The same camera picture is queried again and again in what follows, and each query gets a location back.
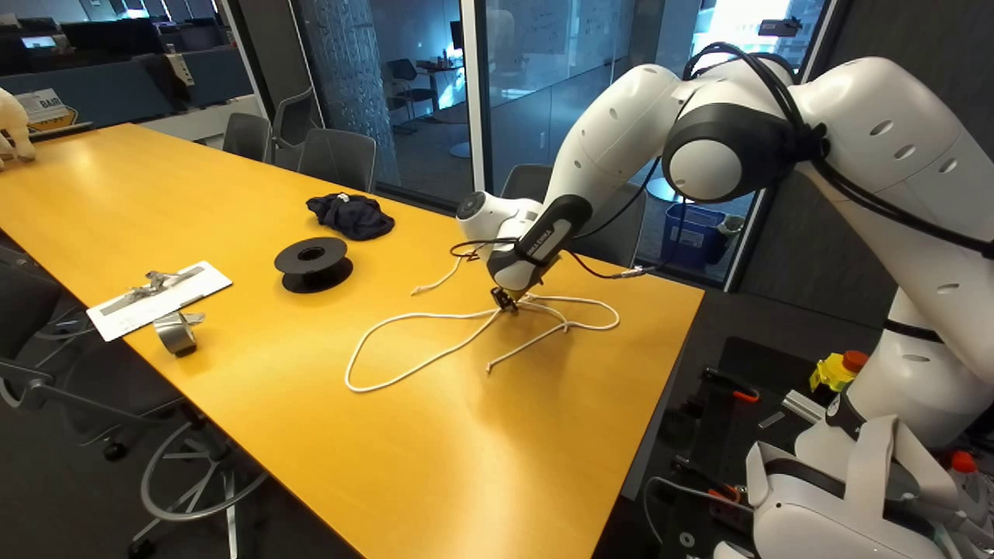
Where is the grey office chair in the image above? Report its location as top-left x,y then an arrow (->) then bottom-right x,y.
296,125 -> 381,196
499,161 -> 650,270
268,83 -> 325,149
222,108 -> 276,165
0,242 -> 272,559

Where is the white VR headset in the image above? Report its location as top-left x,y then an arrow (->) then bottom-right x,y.
744,413 -> 970,559

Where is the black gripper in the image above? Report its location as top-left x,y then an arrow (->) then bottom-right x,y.
489,275 -> 534,316

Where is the white plush toy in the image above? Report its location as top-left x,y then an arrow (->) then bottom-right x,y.
0,88 -> 40,165

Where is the silver metal tape roll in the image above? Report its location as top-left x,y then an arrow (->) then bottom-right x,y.
153,308 -> 207,359

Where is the black filament spool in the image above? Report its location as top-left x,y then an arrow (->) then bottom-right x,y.
269,232 -> 358,297

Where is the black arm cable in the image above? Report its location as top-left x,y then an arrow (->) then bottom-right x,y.
448,41 -> 994,286

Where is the small cardboard box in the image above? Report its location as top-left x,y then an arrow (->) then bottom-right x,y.
13,88 -> 79,135

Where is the white string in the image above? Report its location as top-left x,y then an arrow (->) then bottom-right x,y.
341,256 -> 623,398

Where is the yellow red emergency stop button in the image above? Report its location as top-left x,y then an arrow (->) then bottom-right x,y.
809,348 -> 873,398

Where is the red handled tool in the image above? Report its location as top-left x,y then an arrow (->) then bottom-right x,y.
703,483 -> 752,509

